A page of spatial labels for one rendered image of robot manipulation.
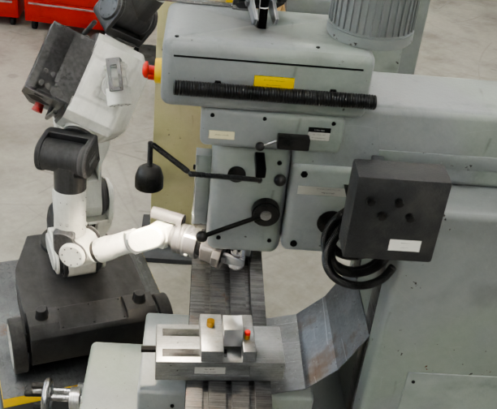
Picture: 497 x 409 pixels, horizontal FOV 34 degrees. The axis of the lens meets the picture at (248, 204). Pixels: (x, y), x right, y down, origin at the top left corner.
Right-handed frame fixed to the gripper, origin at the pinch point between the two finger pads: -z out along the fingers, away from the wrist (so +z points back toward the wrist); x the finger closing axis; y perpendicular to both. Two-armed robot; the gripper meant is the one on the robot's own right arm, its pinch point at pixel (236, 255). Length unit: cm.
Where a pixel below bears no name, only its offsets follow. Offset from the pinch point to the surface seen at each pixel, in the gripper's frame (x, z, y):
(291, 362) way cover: 2.3, -20.0, 34.1
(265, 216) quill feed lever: -10.7, -9.0, -22.4
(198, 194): -6.1, 10.4, -20.1
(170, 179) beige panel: 152, 83, 84
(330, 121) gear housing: -5, -20, -49
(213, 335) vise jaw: -14.4, -0.5, 17.5
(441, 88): 19, -41, -53
